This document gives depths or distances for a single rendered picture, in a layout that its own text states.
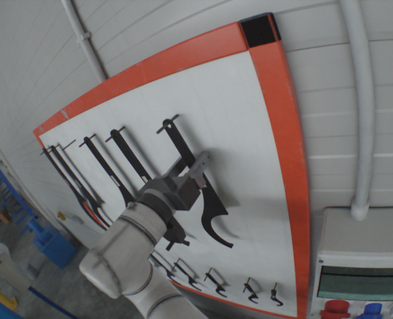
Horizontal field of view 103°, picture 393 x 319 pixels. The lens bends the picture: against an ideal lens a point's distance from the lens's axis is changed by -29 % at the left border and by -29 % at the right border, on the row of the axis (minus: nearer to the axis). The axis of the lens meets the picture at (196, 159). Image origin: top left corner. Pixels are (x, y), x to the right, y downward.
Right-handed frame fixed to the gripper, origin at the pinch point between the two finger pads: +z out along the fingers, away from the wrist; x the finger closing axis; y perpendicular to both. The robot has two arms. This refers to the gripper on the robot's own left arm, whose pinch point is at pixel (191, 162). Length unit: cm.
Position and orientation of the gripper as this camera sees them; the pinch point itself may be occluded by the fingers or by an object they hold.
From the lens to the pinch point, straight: 51.5
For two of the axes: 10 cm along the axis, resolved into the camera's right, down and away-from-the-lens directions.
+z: 4.6, -6.0, 6.6
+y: -4.7, -7.9, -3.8
